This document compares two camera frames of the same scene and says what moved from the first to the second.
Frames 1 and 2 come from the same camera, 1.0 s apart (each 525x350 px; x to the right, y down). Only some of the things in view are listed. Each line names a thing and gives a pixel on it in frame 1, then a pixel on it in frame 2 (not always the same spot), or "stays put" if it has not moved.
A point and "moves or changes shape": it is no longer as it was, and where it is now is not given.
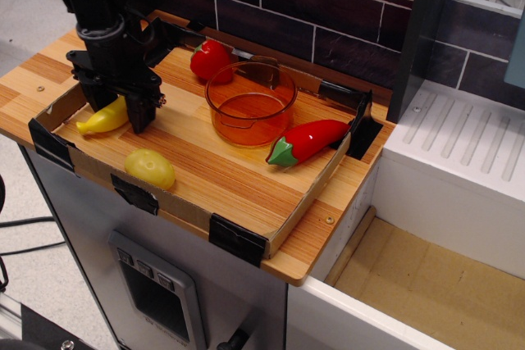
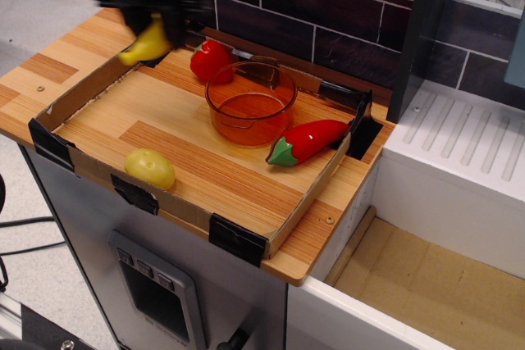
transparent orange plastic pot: (251, 102) stays put
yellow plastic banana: (107, 118) moves or changes shape
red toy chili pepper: (303, 139) stays put
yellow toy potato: (152, 167) stays put
